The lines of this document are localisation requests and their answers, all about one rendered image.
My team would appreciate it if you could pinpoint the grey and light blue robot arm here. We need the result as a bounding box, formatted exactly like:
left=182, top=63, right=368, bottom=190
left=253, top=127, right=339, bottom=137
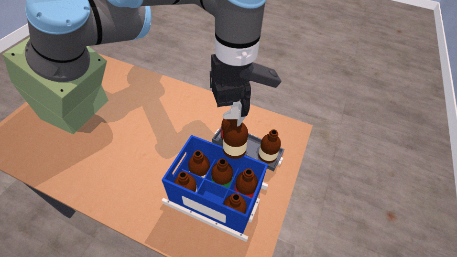
left=25, top=0, right=281, bottom=88

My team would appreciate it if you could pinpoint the brown glass bottle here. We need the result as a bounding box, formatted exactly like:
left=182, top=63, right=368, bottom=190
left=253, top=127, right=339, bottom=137
left=235, top=169, right=258, bottom=198
left=174, top=171, right=197, bottom=192
left=188, top=150, right=210, bottom=178
left=221, top=119, right=230, bottom=140
left=223, top=119, right=248, bottom=159
left=259, top=129, right=281, bottom=163
left=211, top=158, right=233, bottom=188
left=223, top=193, right=247, bottom=214

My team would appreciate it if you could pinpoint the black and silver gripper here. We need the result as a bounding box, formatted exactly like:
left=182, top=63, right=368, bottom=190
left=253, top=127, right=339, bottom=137
left=210, top=54, right=252, bottom=127

